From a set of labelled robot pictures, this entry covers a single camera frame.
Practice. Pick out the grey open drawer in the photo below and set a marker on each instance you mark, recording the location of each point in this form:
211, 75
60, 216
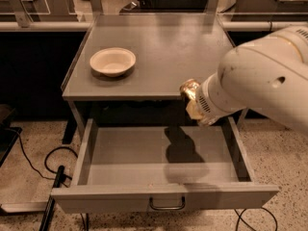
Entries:
120, 168

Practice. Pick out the white paper bowl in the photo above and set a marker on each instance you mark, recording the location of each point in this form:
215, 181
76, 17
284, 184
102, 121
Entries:
112, 62

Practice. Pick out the grey counter cabinet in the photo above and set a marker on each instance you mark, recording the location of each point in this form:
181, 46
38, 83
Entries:
169, 49

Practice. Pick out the orange soda can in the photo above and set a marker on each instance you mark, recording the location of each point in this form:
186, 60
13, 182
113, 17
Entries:
188, 92

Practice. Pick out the black stand pole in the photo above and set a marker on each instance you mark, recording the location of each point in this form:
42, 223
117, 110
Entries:
51, 202

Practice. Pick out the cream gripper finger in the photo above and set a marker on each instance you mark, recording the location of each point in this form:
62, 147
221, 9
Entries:
192, 110

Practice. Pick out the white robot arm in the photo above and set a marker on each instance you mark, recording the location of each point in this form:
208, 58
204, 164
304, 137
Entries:
268, 75

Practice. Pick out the black metal drawer handle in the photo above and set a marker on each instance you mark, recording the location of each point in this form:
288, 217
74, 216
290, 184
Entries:
176, 205

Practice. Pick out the white horizontal rail pipe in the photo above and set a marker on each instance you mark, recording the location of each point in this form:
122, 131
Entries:
83, 26

